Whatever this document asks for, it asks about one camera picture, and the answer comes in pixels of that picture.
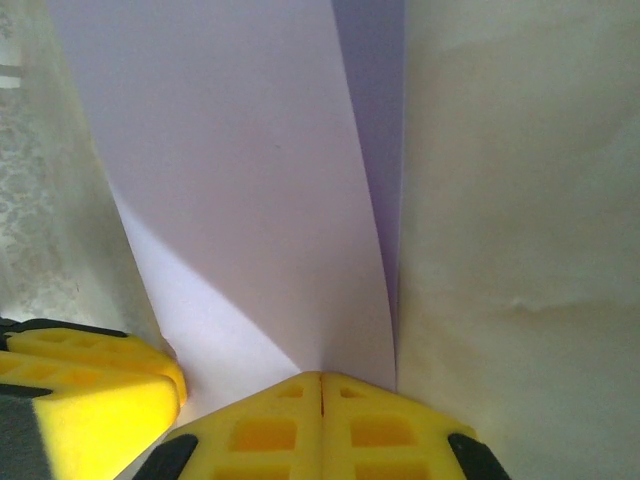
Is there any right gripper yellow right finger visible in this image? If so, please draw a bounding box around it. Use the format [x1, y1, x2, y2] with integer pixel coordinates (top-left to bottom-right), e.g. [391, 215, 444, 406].
[322, 370, 514, 480]

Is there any purple paper sheet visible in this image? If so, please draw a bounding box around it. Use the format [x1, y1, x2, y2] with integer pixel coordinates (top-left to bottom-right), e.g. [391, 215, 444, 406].
[43, 0, 409, 419]

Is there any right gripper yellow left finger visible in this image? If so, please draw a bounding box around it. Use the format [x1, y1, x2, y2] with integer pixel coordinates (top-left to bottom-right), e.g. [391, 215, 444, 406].
[133, 370, 324, 480]

